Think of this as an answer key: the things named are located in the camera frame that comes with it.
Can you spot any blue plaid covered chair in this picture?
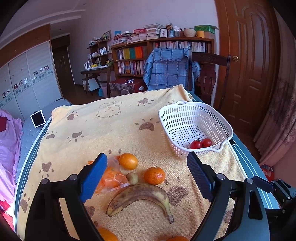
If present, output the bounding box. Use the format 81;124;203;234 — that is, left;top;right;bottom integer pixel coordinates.
143;48;201;90

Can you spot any spotted ripe banana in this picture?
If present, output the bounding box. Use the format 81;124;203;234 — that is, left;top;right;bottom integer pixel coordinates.
106;184;174;224

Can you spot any dark wooden chair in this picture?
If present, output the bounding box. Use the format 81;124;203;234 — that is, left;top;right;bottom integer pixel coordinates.
192;52;231;111

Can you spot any white electric kettle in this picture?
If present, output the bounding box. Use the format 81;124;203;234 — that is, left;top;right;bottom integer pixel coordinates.
84;61;91;70

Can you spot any red cherry tomato left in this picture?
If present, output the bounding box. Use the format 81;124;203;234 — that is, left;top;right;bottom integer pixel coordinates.
190;140;202;150

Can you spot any bag of orange fruit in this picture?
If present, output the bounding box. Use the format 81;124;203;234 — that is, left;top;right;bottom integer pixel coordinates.
94;156;130;195

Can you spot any red patterned box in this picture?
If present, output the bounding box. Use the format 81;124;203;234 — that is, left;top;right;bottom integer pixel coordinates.
109;77;147;97

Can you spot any white wardrobe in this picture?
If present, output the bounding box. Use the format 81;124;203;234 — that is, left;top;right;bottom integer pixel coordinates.
0;40;63;121

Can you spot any small green kiwi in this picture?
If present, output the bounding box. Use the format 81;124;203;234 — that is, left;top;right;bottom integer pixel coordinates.
126;172;138;185

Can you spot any white tablet device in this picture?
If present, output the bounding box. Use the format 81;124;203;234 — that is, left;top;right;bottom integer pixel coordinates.
30;110;46;128

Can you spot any red cherry tomato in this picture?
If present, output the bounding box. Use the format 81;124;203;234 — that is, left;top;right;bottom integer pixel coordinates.
201;138;212;148
190;140;202;150

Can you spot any dark wooden desk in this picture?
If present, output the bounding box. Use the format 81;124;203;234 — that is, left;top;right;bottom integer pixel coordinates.
80;66;114;98

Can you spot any yellow paw print towel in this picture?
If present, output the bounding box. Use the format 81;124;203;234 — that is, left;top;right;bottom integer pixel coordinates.
16;84;248;241

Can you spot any small wooden shelf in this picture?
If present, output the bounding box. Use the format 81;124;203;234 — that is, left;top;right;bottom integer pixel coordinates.
87;40;111;66

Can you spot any small mandarin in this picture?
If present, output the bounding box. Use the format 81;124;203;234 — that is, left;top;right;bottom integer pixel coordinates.
97;227;119;241

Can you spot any wooden bookshelf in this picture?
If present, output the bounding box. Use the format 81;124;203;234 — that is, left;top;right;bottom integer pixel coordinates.
111;37;215;80

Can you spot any red cherry tomato right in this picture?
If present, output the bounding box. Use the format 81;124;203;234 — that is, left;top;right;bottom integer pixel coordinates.
201;138;212;148

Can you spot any beige bowl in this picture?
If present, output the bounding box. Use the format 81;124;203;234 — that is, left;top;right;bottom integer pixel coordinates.
183;28;196;38

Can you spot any green box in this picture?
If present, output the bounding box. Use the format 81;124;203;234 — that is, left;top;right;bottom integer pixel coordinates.
194;25;218;34

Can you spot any pink bedding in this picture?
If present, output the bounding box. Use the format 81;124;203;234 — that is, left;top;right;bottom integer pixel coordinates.
1;109;23;226

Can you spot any mandarin with stem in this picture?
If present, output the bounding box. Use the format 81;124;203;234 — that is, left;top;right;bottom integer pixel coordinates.
144;166;166;185

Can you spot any yellow mug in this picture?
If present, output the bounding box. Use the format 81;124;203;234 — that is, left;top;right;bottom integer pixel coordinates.
196;30;205;38

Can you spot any brown wooden door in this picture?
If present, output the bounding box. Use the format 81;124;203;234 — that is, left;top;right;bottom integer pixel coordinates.
215;1;280;137

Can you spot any white plastic basket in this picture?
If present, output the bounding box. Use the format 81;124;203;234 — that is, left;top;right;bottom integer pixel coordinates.
159;100;234;159

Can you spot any smooth orange fruit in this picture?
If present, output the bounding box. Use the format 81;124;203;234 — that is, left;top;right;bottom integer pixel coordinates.
118;153;138;170

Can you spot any large mandarin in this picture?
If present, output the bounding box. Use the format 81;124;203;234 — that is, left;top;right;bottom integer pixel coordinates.
166;235;189;241

